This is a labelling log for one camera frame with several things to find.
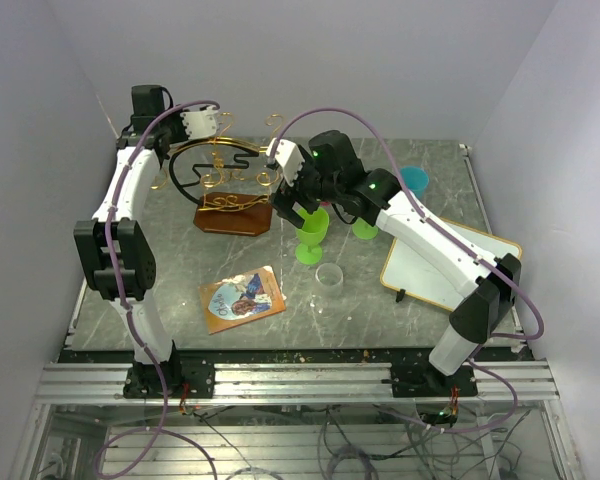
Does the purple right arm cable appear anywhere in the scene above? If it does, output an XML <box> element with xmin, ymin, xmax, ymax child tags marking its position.
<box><xmin>267</xmin><ymin>106</ymin><xmax>545</xmax><ymax>434</ymax></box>

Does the gold wire wine glass rack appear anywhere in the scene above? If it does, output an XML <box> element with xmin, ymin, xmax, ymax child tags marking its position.
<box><xmin>151</xmin><ymin>112</ymin><xmax>280</xmax><ymax>237</ymax></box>

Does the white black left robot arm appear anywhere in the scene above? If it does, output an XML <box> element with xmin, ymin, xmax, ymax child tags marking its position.
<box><xmin>73</xmin><ymin>85</ymin><xmax>184</xmax><ymax>398</ymax></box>

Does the small framed whiteboard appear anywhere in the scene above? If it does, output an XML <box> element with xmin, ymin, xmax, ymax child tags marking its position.
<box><xmin>380</xmin><ymin>219</ymin><xmax>523</xmax><ymax>311</ymax></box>

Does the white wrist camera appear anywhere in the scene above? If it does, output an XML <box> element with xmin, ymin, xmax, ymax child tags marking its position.
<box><xmin>266</xmin><ymin>138</ymin><xmax>305</xmax><ymax>186</ymax></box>
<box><xmin>180</xmin><ymin>106</ymin><xmax>219</xmax><ymax>140</ymax></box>

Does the blue plastic wine glass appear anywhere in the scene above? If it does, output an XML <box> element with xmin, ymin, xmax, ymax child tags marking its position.
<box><xmin>400</xmin><ymin>166</ymin><xmax>429</xmax><ymax>200</ymax></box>

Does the clear wine glass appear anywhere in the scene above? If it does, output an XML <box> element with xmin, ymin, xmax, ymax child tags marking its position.
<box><xmin>315</xmin><ymin>263</ymin><xmax>344</xmax><ymax>296</ymax></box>

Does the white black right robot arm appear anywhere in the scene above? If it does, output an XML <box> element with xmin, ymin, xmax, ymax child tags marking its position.
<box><xmin>266</xmin><ymin>130</ymin><xmax>521</xmax><ymax>396</ymax></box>

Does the aluminium extrusion rail base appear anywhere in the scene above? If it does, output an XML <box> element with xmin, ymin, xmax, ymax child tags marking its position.
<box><xmin>34</xmin><ymin>361</ymin><xmax>559</xmax><ymax>406</ymax></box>

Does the Othello picture book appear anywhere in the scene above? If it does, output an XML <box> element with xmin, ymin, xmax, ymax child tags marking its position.
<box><xmin>198</xmin><ymin>266</ymin><xmax>286</xmax><ymax>335</ymax></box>

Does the light green plastic wine glass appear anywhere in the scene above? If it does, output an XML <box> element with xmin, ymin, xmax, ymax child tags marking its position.
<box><xmin>295</xmin><ymin>207</ymin><xmax>330</xmax><ymax>265</ymax></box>

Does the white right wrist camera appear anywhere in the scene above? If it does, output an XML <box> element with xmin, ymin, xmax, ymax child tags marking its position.
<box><xmin>266</xmin><ymin>138</ymin><xmax>305</xmax><ymax>186</ymax></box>

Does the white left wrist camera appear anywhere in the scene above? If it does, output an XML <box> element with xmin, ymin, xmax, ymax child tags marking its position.
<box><xmin>180</xmin><ymin>106</ymin><xmax>219</xmax><ymax>140</ymax></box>

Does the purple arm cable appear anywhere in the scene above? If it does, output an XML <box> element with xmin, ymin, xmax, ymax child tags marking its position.
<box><xmin>267</xmin><ymin>106</ymin><xmax>545</xmax><ymax>434</ymax></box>
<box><xmin>93</xmin><ymin>99</ymin><xmax>221</xmax><ymax>480</ymax></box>

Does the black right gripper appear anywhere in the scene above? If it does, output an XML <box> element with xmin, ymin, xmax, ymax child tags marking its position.
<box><xmin>269</xmin><ymin>149</ymin><xmax>342</xmax><ymax>228</ymax></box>

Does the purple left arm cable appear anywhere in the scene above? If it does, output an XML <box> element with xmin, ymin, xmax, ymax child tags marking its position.
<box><xmin>93</xmin><ymin>99</ymin><xmax>221</xmax><ymax>480</ymax></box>

